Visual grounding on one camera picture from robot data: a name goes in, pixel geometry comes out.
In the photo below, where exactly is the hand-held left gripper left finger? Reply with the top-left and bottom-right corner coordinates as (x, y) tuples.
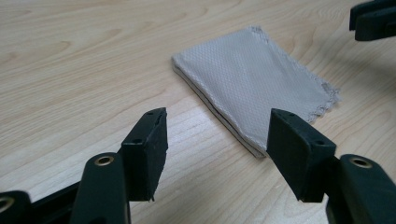
(120, 106), (169, 203)

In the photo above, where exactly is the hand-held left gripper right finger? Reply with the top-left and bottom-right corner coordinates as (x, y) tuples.
(266, 107), (338, 203)

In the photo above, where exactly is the grey cloth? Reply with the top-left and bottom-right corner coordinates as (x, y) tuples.
(171, 25), (342, 159)

